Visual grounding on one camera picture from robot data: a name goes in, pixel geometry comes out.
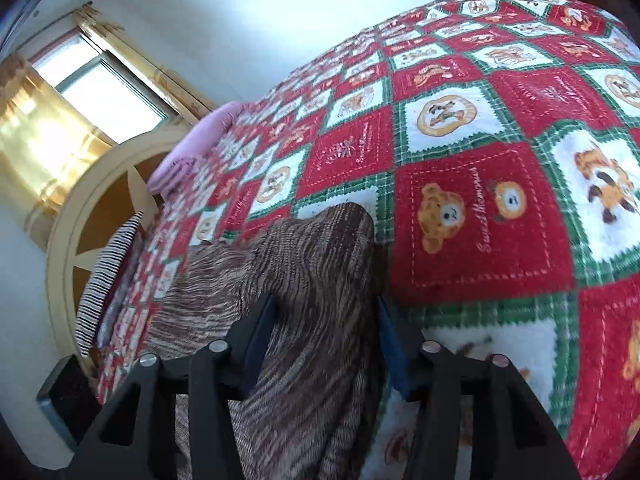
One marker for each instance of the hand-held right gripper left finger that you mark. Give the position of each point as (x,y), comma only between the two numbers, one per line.
(250,355)

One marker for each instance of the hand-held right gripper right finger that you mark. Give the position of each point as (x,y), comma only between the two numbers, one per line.
(395,355)

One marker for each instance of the brown striped garment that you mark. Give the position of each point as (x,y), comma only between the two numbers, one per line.
(310,280)

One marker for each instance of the striped pillow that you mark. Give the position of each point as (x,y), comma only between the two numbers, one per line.
(107,280)

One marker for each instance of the red checkered printed blanket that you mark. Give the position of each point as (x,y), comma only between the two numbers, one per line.
(475,200)

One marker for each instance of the dark bedside table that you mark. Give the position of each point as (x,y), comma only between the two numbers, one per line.
(70,400)

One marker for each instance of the pink folded blanket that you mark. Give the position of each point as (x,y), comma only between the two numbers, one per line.
(200,145)

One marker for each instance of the cream and wood headboard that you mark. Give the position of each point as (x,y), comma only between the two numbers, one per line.
(100,195)

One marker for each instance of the wide yellow sheer curtain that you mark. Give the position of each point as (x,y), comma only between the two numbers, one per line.
(45,145)

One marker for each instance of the window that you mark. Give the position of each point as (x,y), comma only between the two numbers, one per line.
(110,87)

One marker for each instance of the narrow yellow curtain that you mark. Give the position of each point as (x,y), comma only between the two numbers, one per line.
(150,70)

